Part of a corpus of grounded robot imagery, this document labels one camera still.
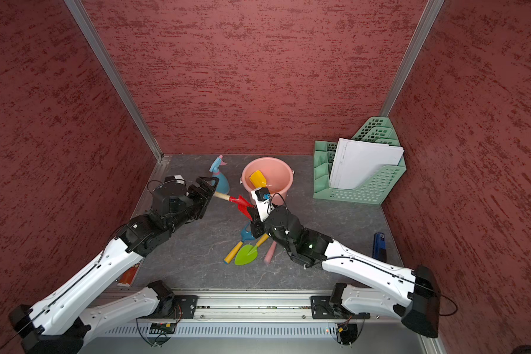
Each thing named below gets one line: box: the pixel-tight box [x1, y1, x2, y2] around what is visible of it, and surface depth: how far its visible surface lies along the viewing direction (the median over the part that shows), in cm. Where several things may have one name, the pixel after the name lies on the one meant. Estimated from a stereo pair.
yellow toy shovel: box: [249, 169, 267, 189], surface depth 100 cm
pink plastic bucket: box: [238, 157, 295, 206], surface depth 96 cm
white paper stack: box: [329, 137, 405, 190], surface depth 93 cm
